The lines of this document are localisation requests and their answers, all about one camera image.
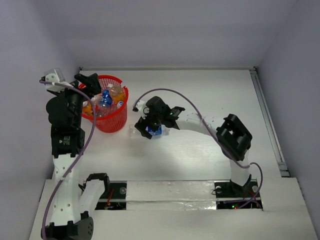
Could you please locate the large clear plastic bottle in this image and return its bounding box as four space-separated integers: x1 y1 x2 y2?
110 101 124 112

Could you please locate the clear unlabeled plastic bottle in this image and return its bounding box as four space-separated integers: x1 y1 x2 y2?
96 105 113 118

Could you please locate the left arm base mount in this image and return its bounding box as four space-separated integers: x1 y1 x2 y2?
95 181 127 211

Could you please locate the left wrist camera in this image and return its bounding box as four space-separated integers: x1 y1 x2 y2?
41 68 66 93

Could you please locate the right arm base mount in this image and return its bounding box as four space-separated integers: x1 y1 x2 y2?
211 179 263 210

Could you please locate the blue label bottle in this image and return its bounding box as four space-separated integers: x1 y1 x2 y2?
98 89 113 108
129 124 170 138

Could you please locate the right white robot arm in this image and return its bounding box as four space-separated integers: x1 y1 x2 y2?
133 96 253 196

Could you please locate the aluminium rail right edge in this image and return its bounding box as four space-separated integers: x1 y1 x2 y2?
249 67 291 178

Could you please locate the small orange juice bottle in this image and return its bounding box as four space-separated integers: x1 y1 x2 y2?
109 85 125 105

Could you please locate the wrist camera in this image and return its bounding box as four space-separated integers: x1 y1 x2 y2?
132 100 150 119
41 68 66 93

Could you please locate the crushed red label bottle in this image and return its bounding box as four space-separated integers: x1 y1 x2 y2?
91 94 103 105

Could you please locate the tall orange juice bottle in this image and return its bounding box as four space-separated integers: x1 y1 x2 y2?
82 101 97 117

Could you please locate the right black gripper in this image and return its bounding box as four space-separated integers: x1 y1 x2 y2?
135 108 163 139

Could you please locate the red mesh plastic bin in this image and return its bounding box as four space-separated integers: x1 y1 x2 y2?
82 75 129 133

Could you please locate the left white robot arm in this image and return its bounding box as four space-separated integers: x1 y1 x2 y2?
40 72 111 240

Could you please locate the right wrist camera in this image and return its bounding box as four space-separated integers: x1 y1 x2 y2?
132 100 150 119

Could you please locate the blue label bottle front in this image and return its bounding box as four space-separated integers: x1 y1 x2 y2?
98 89 113 108

